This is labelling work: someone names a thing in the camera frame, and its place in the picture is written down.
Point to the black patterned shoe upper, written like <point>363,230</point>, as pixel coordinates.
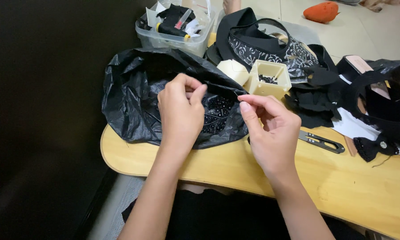
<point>270,50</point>

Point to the clear plastic storage container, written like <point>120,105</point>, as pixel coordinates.
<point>173,31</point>

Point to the person's black clothing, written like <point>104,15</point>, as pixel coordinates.
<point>220,216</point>

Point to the black beaded bow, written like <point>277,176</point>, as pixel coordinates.
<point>373,148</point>

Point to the heap of small black beads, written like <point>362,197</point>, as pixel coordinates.
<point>267,79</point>

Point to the black beaded fabric piece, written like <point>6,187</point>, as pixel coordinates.
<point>216,113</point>

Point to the person's right hand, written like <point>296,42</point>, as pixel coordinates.
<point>273,136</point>

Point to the pile of black fabric cutouts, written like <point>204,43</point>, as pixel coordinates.
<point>315,100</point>

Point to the black velvet shoe upper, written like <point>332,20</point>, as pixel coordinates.
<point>386,100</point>

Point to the black sandal pink insole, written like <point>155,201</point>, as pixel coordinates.
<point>356,65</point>

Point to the black plastic bag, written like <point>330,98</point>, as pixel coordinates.
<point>136,96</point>

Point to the orange stuffed toy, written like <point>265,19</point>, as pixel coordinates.
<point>321,12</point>

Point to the black metal thread snips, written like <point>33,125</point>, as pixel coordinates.
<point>321,141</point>

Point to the person's left hand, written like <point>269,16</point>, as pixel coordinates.
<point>180,113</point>

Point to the black thread spool yellow ends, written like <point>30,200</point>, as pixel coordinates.
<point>171,30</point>

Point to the white paper sheet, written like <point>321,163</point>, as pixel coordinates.
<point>356,128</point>

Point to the clear tube red cap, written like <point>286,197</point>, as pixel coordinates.
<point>183,19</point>

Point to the cream plastic bead box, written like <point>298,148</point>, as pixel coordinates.
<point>268,80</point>

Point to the cream plastic box lid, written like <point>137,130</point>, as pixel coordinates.
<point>233,71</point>

